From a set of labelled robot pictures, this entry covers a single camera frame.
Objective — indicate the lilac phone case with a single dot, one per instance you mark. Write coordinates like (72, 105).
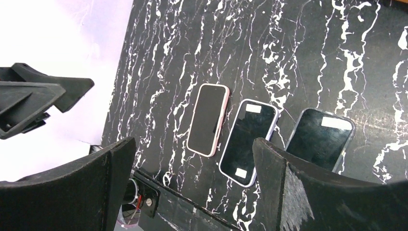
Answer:
(254, 119)

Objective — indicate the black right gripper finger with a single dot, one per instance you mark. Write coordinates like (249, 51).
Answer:
(23, 105)
(75, 88)

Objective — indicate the black smartphone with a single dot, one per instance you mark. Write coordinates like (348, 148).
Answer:
(320, 138)

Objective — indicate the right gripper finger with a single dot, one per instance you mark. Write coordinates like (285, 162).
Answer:
(82, 195)
(300, 196)

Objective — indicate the pink cased phone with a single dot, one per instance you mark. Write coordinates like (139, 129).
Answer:
(207, 119)

